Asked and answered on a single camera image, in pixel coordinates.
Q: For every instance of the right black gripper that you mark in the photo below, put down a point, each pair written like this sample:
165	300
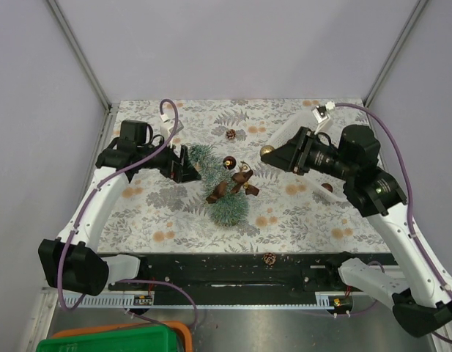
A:
292	156

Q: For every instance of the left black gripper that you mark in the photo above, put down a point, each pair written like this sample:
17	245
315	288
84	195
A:
180	173

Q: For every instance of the medium gold bauble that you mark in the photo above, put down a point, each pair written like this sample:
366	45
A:
266	149

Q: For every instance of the white plastic basket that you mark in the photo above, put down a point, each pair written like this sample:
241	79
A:
314	179

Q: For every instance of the dark red glossy bauble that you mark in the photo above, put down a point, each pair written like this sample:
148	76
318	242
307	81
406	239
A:
229	162

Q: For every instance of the brown ribbon gold berry garland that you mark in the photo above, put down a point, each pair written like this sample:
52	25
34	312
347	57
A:
239	181

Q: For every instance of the small frosted christmas tree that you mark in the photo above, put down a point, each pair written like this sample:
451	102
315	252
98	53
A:
224	208

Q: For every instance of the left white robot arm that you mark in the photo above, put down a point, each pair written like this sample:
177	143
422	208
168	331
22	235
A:
71	262

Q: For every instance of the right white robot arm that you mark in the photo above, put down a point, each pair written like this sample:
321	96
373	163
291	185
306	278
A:
422	301

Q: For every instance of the floral patterned mat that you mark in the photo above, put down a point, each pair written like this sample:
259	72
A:
155	214

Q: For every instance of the green plastic bin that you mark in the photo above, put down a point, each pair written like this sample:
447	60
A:
154	338

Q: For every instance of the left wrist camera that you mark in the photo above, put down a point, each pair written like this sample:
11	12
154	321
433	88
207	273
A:
167	126

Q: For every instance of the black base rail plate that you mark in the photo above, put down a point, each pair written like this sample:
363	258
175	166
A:
235	279

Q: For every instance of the white slotted cable duct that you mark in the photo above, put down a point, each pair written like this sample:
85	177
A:
118	300

